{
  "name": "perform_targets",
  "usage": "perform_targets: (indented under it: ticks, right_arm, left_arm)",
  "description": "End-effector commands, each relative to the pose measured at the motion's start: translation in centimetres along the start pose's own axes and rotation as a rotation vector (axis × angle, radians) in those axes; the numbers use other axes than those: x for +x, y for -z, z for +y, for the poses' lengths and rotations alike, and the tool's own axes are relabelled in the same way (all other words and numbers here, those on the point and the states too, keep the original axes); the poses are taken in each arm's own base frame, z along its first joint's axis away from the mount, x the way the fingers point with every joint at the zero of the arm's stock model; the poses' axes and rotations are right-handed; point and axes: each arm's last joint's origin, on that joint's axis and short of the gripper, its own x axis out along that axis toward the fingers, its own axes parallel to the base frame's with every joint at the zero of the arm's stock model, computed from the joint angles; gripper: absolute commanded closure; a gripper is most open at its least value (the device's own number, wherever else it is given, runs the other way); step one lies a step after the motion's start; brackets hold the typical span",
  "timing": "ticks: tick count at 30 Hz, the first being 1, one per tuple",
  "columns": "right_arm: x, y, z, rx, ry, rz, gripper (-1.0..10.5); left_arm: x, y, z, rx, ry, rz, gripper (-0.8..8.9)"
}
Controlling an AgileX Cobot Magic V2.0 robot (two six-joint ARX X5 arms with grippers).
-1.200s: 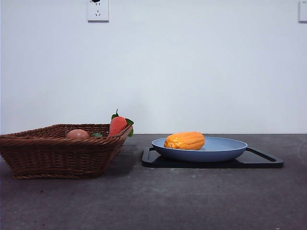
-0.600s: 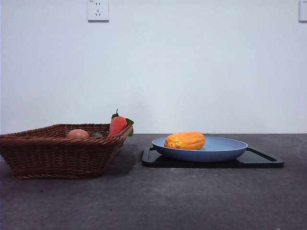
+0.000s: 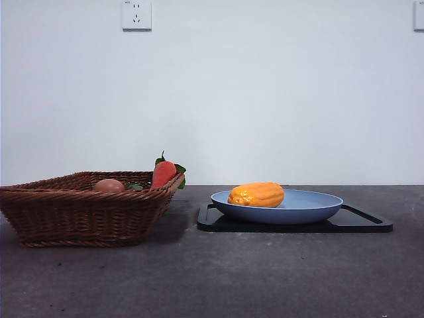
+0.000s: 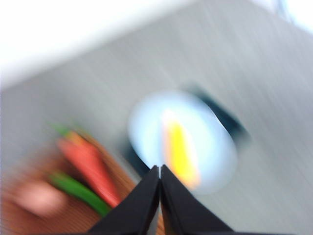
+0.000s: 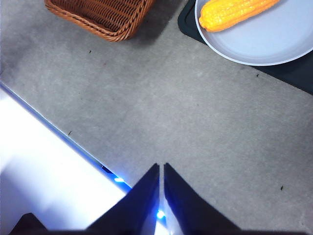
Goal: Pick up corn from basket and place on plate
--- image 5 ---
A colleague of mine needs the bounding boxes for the black rectangular tray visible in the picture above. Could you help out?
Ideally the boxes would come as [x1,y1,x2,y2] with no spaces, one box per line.
[178,0,313,96]

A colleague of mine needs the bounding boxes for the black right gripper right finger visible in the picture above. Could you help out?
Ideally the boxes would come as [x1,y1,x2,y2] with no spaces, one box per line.
[163,163,240,232]

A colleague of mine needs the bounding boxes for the blue round plate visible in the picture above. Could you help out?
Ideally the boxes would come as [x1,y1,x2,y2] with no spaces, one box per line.
[194,0,313,67]

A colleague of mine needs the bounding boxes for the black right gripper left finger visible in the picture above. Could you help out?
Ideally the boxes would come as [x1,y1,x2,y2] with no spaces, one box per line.
[85,163,160,232]

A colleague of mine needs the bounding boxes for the brown woven wicker basket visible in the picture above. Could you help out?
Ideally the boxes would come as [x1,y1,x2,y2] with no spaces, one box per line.
[45,0,156,42]

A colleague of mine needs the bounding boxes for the yellow toy corn cob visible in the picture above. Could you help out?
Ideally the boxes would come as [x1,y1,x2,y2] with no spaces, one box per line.
[198,0,281,33]

